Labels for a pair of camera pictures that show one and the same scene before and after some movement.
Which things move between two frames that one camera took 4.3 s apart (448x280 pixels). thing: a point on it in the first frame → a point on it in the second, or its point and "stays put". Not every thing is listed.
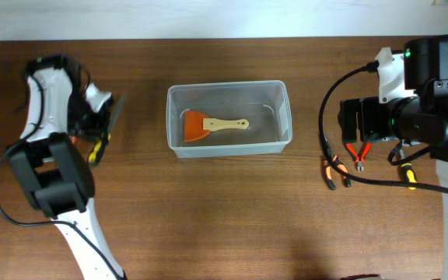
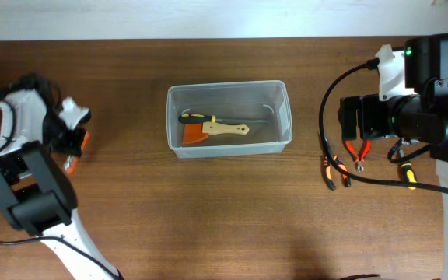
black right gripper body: x=366 y=120 stays put
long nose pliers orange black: x=339 y=165 stays put
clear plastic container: x=229 y=119 stays put
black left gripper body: x=105 y=127 → x=67 y=142
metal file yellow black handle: x=97 y=153 → x=211 y=119
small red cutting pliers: x=360 y=158 stays put
